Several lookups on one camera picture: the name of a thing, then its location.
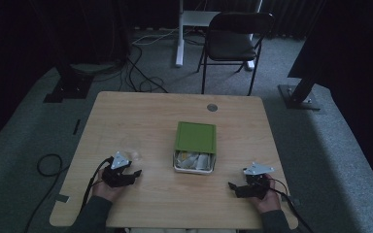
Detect hand-held gripper cable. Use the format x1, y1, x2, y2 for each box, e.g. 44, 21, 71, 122
265, 177, 315, 233
79, 156, 115, 215

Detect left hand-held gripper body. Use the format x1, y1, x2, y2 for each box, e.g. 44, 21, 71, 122
101, 150, 134, 188

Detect black floor cable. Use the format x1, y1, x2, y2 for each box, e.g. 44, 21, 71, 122
23, 153, 71, 233
119, 43, 170, 94

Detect person's right hand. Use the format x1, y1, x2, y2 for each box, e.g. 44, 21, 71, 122
250, 179, 283, 215

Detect right hand-held gripper cable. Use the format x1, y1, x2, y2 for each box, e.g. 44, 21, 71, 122
265, 177, 315, 233

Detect white box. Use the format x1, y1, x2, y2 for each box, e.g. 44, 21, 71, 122
172, 149, 217, 176

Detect white packets in box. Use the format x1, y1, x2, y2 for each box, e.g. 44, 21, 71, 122
175, 150, 214, 171

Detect white floor cable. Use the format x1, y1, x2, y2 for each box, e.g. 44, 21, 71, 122
131, 26, 180, 47

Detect black folding chair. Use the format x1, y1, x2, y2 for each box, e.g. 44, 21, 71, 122
196, 12, 276, 97

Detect black tape strip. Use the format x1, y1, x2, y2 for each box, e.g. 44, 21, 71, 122
72, 118, 82, 136

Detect left hand-held gripper cable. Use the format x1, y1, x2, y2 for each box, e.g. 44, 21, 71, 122
79, 156, 115, 215

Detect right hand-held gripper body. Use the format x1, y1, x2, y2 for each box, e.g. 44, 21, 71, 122
235, 162, 276, 199

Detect grey tape piece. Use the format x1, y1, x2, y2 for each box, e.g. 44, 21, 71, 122
54, 192, 70, 204

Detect green box lid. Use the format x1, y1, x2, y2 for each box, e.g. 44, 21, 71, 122
174, 120, 218, 155

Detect person's left hand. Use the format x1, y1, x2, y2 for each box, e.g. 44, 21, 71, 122
91, 169, 124, 203

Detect clear plastic piece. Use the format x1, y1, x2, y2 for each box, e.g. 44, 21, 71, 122
126, 149, 143, 162

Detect white desk frame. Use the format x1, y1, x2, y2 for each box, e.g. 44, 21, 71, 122
174, 0, 264, 71

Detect black metal stand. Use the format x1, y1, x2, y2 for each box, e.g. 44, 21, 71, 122
43, 59, 95, 104
278, 75, 322, 112

